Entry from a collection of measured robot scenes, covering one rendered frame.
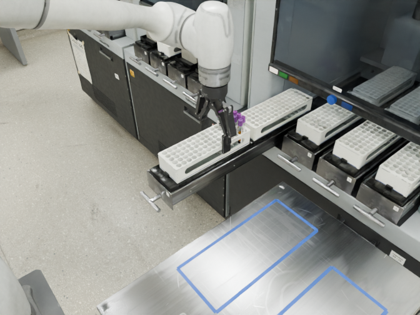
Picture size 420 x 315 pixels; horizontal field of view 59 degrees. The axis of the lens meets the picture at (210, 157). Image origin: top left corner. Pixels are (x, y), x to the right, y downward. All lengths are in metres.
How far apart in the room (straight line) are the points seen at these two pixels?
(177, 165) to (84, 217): 1.19
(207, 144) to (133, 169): 1.31
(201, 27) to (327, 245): 0.62
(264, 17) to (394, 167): 0.63
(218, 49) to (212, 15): 0.08
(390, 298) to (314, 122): 0.61
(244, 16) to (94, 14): 0.77
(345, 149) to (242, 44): 0.55
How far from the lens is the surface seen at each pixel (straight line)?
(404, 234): 1.22
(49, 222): 2.25
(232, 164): 1.21
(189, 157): 1.11
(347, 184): 1.23
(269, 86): 1.42
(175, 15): 1.05
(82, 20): 0.75
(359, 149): 1.23
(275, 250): 0.96
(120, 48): 2.18
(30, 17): 0.69
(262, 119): 1.29
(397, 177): 1.17
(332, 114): 1.35
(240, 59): 1.49
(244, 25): 1.43
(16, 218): 2.36
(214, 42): 0.97
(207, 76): 1.03
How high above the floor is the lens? 1.59
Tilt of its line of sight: 40 degrees down
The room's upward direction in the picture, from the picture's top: 1 degrees counter-clockwise
